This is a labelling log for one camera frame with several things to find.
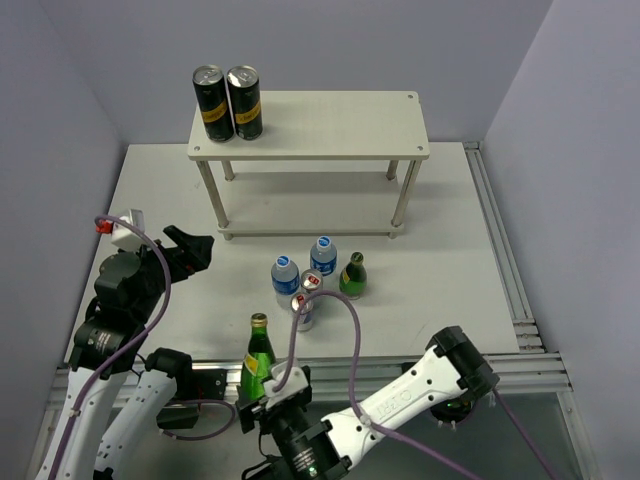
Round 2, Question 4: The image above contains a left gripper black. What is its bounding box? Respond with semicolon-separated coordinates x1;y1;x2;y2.
125;224;213;320

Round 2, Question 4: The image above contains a green glass bottle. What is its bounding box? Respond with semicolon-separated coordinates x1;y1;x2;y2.
240;313;276;401
339;252;367;299

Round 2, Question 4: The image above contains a Pocari Sweat bottle front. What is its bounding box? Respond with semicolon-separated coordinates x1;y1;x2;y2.
271;255;300;311

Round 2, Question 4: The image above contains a pocari sweat bottle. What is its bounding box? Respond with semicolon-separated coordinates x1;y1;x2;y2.
271;255;300;311
310;235;337;277

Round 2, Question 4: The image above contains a silver blue can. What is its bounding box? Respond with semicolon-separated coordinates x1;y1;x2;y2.
290;292;314;332
300;268;324;295

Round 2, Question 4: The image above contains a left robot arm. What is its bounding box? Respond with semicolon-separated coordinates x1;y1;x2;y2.
37;216;214;479

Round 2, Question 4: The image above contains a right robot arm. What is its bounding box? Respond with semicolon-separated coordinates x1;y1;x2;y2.
233;326;499;479

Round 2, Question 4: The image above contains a white two-tier shelf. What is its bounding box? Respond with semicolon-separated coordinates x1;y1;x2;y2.
187;91;430;240

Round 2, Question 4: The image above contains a silver blue can front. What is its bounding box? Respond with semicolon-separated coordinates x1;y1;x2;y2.
290;292;314;332

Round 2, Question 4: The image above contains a Pocari Sweat bottle rear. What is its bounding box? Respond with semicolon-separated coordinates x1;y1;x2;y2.
310;235;337;277

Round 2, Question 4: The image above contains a black can left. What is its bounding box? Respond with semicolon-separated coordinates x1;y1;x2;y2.
192;65;234;142

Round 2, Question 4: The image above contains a black can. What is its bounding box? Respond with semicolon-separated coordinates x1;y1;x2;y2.
226;65;263;141
192;65;234;142

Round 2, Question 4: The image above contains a black can right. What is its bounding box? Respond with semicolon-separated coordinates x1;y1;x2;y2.
226;65;263;141

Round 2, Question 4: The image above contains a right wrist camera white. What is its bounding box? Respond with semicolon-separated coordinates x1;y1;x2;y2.
263;360;309;402

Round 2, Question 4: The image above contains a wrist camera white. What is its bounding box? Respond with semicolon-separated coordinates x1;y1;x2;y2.
263;360;309;402
96;209;145;252

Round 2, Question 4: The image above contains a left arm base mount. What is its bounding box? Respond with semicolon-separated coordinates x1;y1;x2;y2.
155;368;227;436

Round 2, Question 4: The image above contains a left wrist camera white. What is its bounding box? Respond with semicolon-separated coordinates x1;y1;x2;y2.
96;209;145;252

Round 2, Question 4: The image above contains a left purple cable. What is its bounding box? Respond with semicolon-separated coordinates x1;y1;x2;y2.
47;213;239;480

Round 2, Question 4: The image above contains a purple cable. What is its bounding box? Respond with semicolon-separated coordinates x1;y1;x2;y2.
47;213;239;480
274;290;566;480

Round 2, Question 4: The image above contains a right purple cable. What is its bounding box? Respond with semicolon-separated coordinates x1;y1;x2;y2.
274;290;566;480

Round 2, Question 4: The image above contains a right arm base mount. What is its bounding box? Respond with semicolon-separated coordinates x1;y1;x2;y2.
429;397;476;429

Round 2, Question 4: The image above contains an aluminium frame rail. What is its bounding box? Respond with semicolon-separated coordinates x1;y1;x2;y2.
24;141;601;480

